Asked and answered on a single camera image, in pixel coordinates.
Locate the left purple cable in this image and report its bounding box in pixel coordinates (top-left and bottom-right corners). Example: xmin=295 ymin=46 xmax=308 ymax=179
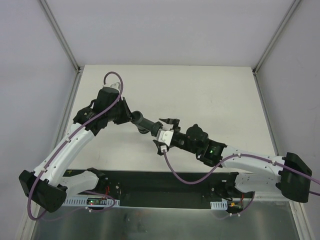
xmin=26 ymin=71 xmax=125 ymax=222

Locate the left white cable duct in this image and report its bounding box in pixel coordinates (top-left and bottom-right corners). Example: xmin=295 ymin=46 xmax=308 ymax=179
xmin=62 ymin=196 xmax=120 ymax=208

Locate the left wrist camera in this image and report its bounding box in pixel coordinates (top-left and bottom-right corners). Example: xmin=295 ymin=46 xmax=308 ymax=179
xmin=103 ymin=81 xmax=122 ymax=92

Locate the aluminium corner post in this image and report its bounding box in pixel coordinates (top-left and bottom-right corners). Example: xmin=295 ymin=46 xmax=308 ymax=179
xmin=252 ymin=0 xmax=303 ymax=76
xmin=37 ymin=0 xmax=82 ymax=73

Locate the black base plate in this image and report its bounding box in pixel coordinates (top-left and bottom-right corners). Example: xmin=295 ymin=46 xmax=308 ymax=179
xmin=74 ymin=169 xmax=253 ymax=208

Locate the right white cable duct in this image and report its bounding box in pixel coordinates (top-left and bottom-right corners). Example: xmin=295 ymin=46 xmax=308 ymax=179
xmin=210 ymin=200 xmax=228 ymax=211

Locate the white cable duct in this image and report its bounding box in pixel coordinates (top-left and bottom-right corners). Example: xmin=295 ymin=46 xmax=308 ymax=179
xmin=210 ymin=200 xmax=228 ymax=211
xmin=62 ymin=196 xmax=120 ymax=208

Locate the left aluminium corner post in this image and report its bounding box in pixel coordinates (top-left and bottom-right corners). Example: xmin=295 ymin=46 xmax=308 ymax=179
xmin=37 ymin=0 xmax=82 ymax=73

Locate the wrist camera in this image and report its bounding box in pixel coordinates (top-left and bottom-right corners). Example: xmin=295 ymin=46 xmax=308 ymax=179
xmin=156 ymin=129 xmax=173 ymax=146
xmin=103 ymin=81 xmax=122 ymax=92

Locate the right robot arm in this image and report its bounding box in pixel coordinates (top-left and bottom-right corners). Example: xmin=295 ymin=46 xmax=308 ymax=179
xmin=151 ymin=118 xmax=312 ymax=203

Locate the grey pipe tee fitting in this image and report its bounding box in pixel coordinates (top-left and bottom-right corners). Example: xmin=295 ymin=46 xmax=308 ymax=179
xmin=132 ymin=111 xmax=163 ymax=137

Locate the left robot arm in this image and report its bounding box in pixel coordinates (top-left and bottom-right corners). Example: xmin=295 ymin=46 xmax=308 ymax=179
xmin=18 ymin=83 xmax=132 ymax=213

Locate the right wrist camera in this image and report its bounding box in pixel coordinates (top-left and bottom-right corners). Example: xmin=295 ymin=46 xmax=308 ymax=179
xmin=156 ymin=129 xmax=173 ymax=146

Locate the purple cable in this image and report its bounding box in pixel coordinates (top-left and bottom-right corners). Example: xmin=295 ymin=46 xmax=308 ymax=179
xmin=162 ymin=147 xmax=320 ymax=220
xmin=26 ymin=71 xmax=125 ymax=222

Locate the right aluminium corner post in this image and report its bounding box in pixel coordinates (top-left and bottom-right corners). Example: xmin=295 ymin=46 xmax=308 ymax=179
xmin=252 ymin=0 xmax=303 ymax=76

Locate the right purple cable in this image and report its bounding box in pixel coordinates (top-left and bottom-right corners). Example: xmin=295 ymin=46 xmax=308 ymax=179
xmin=162 ymin=147 xmax=320 ymax=220

